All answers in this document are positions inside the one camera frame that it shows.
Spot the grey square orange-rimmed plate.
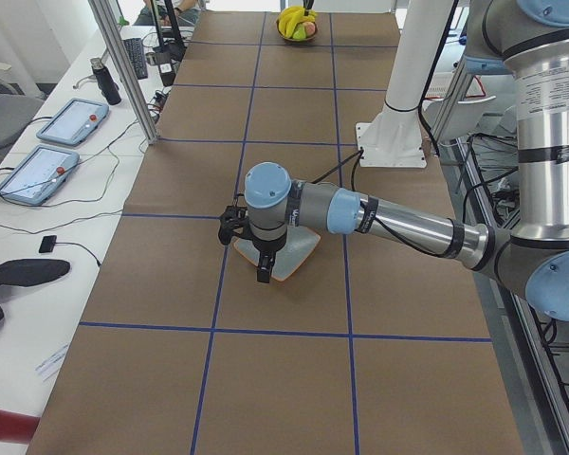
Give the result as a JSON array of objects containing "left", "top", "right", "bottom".
[{"left": 234, "top": 227, "right": 321, "bottom": 282}]

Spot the lower pink apple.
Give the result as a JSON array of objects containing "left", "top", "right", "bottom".
[{"left": 291, "top": 21, "right": 317, "bottom": 41}]

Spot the red cylinder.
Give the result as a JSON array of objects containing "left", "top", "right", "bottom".
[{"left": 0, "top": 409, "right": 40, "bottom": 444}]

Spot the black water bottle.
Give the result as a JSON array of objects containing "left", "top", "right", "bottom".
[{"left": 90, "top": 58, "right": 121, "bottom": 105}]

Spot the aluminium frame post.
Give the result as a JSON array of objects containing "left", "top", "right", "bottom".
[{"left": 88, "top": 0, "right": 158, "bottom": 145}]

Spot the small black device on desk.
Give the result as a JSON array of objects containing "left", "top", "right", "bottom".
[{"left": 38, "top": 235, "right": 57, "bottom": 254}]

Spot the far blue teach pendant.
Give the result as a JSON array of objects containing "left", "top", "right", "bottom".
[{"left": 36, "top": 98, "right": 109, "bottom": 146}]

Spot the blue teach pendant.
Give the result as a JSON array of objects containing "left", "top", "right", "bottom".
[
  {"left": 36, "top": 98, "right": 109, "bottom": 146},
  {"left": 0, "top": 145, "right": 80, "bottom": 207}
]

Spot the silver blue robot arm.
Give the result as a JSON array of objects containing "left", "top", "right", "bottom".
[{"left": 221, "top": 1, "right": 569, "bottom": 321}]

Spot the black cloth on desk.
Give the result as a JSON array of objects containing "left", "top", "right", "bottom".
[{"left": 0, "top": 258, "right": 71, "bottom": 321}]

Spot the near blue teach pendant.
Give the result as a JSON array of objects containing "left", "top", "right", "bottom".
[{"left": 0, "top": 145, "right": 80, "bottom": 207}]

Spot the yellow banana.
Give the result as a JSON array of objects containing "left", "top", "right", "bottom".
[{"left": 278, "top": 6, "right": 305, "bottom": 38}]

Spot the woven brown fruit basket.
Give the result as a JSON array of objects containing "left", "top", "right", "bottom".
[{"left": 276, "top": 8, "right": 318, "bottom": 43}]

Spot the black box with white label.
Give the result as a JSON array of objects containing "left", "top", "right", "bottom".
[{"left": 146, "top": 46, "right": 180, "bottom": 87}]

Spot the brown paper table mat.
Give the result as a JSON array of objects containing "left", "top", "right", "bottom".
[{"left": 26, "top": 9, "right": 559, "bottom": 455}]

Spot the black keyboard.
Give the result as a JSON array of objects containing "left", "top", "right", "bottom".
[{"left": 122, "top": 38, "right": 148, "bottom": 80}]

